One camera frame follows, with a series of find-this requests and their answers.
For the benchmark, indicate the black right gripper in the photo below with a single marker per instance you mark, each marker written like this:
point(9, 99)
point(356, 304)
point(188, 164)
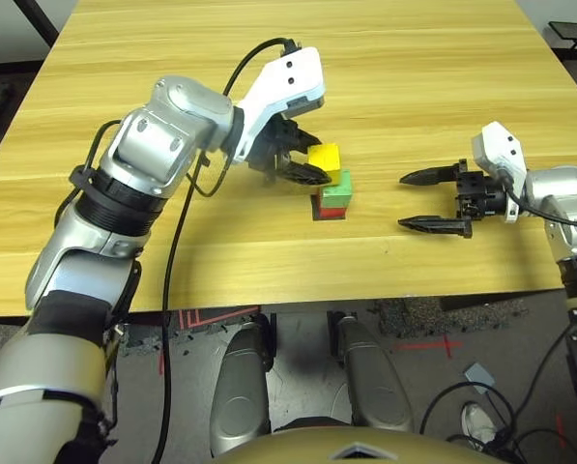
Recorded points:
point(479, 195)

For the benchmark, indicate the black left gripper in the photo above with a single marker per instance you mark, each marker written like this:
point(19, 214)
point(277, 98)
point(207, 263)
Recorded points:
point(273, 145)

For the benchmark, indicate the yellow wooden block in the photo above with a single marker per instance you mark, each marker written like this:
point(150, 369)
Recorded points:
point(326, 157)

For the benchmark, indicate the green wooden block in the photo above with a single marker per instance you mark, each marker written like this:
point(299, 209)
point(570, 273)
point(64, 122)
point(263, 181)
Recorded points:
point(337, 191)

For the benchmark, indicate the red wooden block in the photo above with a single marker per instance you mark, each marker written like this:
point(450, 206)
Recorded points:
point(334, 213)

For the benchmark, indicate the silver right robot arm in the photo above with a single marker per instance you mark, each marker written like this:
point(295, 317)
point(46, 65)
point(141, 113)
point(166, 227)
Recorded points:
point(566, 193)

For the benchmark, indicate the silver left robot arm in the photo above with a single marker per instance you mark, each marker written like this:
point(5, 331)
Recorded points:
point(162, 140)

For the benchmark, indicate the black square marker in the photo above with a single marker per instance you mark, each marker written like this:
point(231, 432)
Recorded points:
point(315, 208)

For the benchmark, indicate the grey right robot leg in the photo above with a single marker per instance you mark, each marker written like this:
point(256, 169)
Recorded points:
point(372, 377)

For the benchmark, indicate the grey robot leg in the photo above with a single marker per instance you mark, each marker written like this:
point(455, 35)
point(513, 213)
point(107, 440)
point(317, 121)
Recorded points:
point(242, 386)
point(372, 377)

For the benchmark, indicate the black stand with flat plate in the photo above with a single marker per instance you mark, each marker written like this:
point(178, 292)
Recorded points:
point(570, 30)

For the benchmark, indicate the grey left robot leg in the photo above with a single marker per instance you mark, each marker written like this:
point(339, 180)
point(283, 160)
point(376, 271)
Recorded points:
point(242, 386)

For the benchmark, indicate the khaki robot torso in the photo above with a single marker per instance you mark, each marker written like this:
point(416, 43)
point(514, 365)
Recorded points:
point(355, 444)

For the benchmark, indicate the black diagonal bar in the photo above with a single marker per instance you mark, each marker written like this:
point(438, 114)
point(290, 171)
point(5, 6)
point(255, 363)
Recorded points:
point(39, 21)

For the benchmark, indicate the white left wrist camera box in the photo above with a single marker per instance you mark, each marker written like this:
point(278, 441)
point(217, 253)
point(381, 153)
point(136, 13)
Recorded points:
point(293, 77)

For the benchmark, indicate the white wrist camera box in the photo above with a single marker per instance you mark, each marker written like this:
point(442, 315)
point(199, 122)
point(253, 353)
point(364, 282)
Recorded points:
point(293, 77)
point(498, 147)

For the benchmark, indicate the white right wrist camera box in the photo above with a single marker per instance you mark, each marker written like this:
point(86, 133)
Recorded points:
point(498, 147)

